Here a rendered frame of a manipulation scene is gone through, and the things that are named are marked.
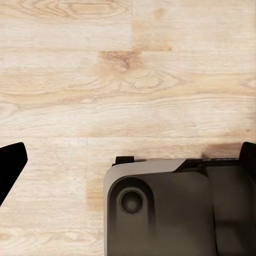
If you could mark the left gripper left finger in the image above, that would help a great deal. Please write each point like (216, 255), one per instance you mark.
(13, 159)

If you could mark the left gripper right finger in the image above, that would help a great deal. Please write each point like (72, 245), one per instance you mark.
(247, 158)

